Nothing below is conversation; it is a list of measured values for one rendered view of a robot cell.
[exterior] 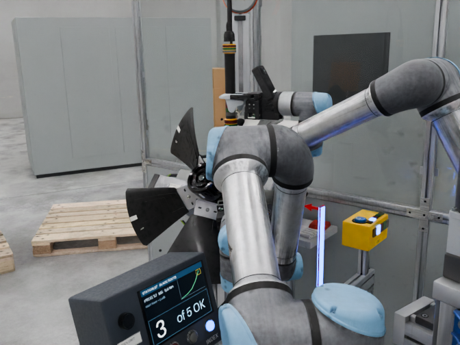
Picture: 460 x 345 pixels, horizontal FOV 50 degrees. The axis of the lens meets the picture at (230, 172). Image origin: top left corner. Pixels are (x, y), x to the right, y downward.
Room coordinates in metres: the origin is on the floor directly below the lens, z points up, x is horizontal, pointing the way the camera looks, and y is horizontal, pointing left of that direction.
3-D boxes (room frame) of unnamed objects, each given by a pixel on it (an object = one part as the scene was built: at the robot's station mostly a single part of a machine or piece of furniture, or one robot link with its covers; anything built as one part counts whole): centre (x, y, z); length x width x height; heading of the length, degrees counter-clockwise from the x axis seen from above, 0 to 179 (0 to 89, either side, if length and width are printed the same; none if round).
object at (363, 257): (1.64, -0.47, 0.92); 0.03 x 0.03 x 0.12; 50
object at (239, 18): (2.31, -0.06, 1.48); 0.05 x 0.03 x 0.62; 85
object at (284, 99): (1.54, -0.18, 1.49); 0.08 x 0.05 x 0.08; 150
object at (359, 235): (1.64, -0.47, 1.02); 0.16 x 0.10 x 0.11; 140
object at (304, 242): (2.14, -0.27, 0.85); 0.36 x 0.24 x 0.03; 50
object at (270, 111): (1.58, -0.11, 1.48); 0.12 x 0.08 x 0.09; 60
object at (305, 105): (1.50, -0.25, 1.48); 0.11 x 0.08 x 0.09; 60
